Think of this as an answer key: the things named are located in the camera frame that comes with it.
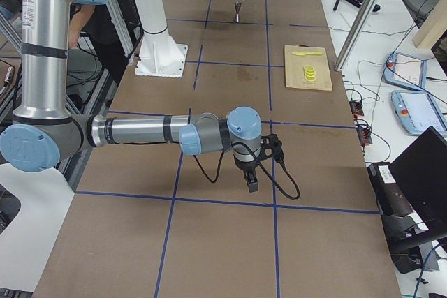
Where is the lower teach pendant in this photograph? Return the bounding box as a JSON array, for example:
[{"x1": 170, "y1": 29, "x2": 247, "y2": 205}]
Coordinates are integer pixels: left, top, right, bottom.
[{"x1": 391, "y1": 90, "x2": 446, "y2": 136}]

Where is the wooden plank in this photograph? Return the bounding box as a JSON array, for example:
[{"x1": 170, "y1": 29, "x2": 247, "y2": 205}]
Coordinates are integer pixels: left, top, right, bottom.
[{"x1": 413, "y1": 0, "x2": 447, "y2": 49}]

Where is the aluminium frame post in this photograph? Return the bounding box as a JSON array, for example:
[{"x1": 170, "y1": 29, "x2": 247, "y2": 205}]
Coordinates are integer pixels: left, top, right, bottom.
[{"x1": 335, "y1": 0, "x2": 377, "y2": 71}]

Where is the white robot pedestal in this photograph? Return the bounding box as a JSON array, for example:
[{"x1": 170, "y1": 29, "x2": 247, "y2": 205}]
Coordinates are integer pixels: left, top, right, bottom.
[{"x1": 135, "y1": 0, "x2": 188, "y2": 77}]

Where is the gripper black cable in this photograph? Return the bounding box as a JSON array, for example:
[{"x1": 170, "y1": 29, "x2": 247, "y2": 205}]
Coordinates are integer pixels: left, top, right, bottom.
[{"x1": 192, "y1": 144, "x2": 300, "y2": 200}]

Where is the black monitor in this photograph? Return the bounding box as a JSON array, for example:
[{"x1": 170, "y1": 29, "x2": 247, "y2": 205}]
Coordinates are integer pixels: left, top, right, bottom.
[{"x1": 389, "y1": 126, "x2": 447, "y2": 229}]

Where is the black box with label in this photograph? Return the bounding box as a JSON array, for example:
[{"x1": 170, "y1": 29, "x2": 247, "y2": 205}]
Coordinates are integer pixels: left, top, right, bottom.
[{"x1": 367, "y1": 162, "x2": 413, "y2": 218}]

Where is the wooden cutting board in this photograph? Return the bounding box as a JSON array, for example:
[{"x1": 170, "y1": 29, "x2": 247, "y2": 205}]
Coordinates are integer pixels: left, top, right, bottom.
[{"x1": 284, "y1": 45, "x2": 332, "y2": 91}]

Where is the teach pendant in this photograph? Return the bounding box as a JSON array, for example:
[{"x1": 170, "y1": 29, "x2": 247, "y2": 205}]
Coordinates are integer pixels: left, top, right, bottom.
[
  {"x1": 391, "y1": 90, "x2": 446, "y2": 136},
  {"x1": 383, "y1": 52, "x2": 427, "y2": 90}
]

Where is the steel measuring jigger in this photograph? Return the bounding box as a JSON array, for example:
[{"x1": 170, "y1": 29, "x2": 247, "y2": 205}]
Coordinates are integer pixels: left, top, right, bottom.
[{"x1": 234, "y1": 1, "x2": 242, "y2": 23}]

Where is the upper teach pendant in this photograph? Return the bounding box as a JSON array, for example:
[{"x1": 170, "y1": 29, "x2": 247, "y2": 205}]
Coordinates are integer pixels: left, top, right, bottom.
[{"x1": 383, "y1": 52, "x2": 427, "y2": 90}]

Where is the grey office chair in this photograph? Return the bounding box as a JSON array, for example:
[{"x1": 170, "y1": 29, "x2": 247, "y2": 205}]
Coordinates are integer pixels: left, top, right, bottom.
[{"x1": 403, "y1": 0, "x2": 439, "y2": 20}]

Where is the yellow plastic knife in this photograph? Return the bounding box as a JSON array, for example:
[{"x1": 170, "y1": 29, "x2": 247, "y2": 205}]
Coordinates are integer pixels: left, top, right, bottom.
[{"x1": 291, "y1": 51, "x2": 323, "y2": 57}]

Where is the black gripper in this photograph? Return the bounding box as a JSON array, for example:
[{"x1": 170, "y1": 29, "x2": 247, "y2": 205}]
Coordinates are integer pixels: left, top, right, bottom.
[{"x1": 233, "y1": 144, "x2": 261, "y2": 192}]

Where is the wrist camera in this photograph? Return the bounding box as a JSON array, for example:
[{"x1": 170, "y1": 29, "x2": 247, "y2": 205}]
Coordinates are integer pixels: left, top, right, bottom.
[{"x1": 258, "y1": 133, "x2": 284, "y2": 164}]

